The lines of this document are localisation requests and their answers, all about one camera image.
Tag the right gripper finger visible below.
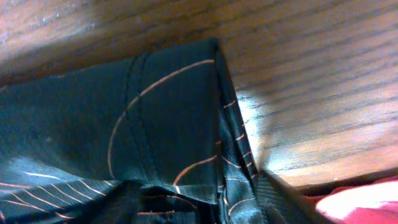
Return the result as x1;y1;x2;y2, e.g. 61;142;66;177
256;171;334;224

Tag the black printed sports jersey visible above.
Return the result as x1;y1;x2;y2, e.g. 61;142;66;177
1;39;264;223

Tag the red t-shirt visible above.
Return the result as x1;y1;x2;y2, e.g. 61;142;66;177
306;176;397;224

